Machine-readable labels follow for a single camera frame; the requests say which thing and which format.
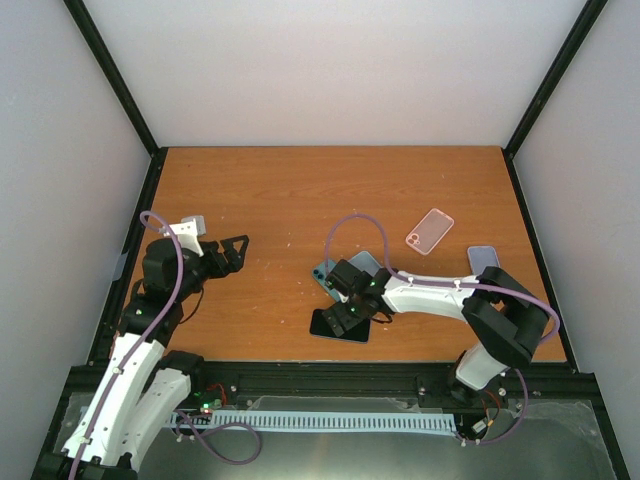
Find purple phone case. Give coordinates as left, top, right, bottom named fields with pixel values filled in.
left=467, top=245, right=500, bottom=276

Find right connector orange wires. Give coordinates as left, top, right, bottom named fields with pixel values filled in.
left=469, top=387, right=507, bottom=435

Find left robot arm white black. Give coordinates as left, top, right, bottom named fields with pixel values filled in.
left=34, top=234, right=249, bottom=479

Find left electronics board red wires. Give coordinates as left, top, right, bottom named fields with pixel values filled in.
left=193, top=382, right=229, bottom=414

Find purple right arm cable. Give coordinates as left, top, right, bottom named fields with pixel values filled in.
left=323, top=212, right=561, bottom=446

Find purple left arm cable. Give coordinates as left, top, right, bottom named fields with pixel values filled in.
left=67, top=210, right=184, bottom=480

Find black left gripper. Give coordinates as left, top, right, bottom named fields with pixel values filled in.
left=173, top=235, right=250, bottom=300

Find pink phone case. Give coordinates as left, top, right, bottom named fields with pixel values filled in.
left=405, top=208, right=455, bottom=256

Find teal green phone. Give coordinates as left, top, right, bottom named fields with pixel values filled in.
left=311, top=250, right=382, bottom=301

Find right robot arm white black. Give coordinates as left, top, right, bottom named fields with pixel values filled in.
left=310, top=260, right=552, bottom=403

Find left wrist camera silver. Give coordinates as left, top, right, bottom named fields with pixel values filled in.
left=181, top=215, right=206, bottom=237

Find black screen phone blue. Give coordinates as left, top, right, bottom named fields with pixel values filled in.
left=309, top=309, right=371, bottom=344

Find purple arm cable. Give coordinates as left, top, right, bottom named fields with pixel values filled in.
left=67, top=210, right=184, bottom=480
left=323, top=212, right=561, bottom=446

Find light blue cable duct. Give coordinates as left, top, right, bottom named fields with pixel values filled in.
left=192, top=410, right=456, bottom=436

